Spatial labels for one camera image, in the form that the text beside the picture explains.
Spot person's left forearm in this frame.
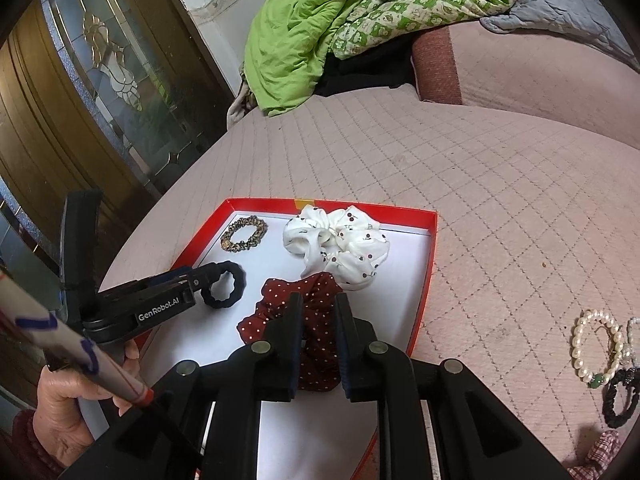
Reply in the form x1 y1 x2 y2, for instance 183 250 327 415
10 410 66 480

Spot wooden door with stained glass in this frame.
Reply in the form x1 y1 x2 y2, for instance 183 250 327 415
0 0 236 281

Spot white wrapped cable blue marks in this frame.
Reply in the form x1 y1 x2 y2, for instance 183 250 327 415
0 267 203 463

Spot black ruffled hair tie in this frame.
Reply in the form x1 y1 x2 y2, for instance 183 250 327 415
601 367 640 429

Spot red white plaid scrunchie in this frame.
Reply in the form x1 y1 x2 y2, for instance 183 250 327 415
567 430 624 480

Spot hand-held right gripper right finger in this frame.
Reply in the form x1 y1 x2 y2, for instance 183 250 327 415
334 292 576 480

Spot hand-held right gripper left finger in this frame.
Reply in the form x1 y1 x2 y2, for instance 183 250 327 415
60 292 306 480

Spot white pearl bracelet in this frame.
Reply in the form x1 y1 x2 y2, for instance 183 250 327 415
571 310 624 390

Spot white cherry print scrunchie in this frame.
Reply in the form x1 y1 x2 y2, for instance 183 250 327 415
283 205 390 292

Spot leopard print hair tie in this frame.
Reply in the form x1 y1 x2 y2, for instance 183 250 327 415
220 215 269 254

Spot pink bolster pillow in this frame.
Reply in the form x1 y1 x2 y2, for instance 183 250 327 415
411 22 640 151

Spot black garment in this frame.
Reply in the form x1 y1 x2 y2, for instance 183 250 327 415
315 35 417 99

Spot person's left hand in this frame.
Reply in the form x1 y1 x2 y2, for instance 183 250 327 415
37 340 142 461

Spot beige cloth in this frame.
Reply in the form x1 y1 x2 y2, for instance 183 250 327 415
227 82 259 131

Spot black twisted hair tie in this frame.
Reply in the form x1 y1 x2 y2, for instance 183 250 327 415
200 261 249 310

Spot green quilt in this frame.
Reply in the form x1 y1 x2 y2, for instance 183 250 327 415
241 0 526 117

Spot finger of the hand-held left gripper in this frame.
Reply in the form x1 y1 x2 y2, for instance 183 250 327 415
190 263 222 295
145 267 201 287

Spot red cardboard box tray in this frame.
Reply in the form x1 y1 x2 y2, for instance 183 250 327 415
102 199 438 480

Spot grey quilted pillow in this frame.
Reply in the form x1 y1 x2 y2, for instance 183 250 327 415
480 0 640 69

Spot red polka dot scrunchie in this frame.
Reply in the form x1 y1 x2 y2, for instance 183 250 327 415
236 271 352 392

